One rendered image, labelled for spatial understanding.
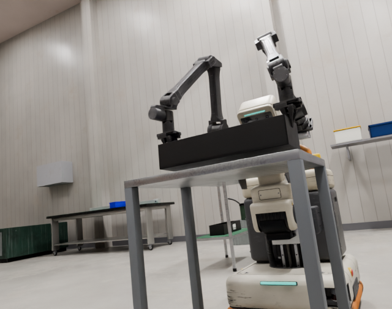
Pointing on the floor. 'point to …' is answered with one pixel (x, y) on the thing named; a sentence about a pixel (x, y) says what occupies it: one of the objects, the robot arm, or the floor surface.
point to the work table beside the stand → (296, 172)
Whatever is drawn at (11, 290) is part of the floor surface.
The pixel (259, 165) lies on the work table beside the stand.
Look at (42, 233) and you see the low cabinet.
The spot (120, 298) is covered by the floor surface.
